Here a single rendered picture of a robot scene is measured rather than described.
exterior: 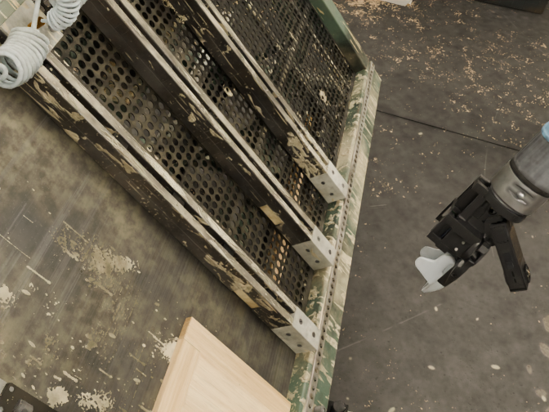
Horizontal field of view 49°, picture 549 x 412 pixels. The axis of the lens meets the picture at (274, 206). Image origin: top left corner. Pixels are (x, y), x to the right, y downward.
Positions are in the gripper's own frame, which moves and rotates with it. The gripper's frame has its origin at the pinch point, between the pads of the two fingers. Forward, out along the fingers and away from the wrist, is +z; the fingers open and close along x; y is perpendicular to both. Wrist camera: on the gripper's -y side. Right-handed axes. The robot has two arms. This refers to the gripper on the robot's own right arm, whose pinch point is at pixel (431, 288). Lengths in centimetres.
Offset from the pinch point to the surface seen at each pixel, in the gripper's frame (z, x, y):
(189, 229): 37, -14, 43
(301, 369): 64, -32, 0
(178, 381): 53, 6, 22
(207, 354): 54, -5, 21
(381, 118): 91, -269, 37
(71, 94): 18, 0, 73
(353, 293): 119, -148, -10
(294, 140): 37, -77, 44
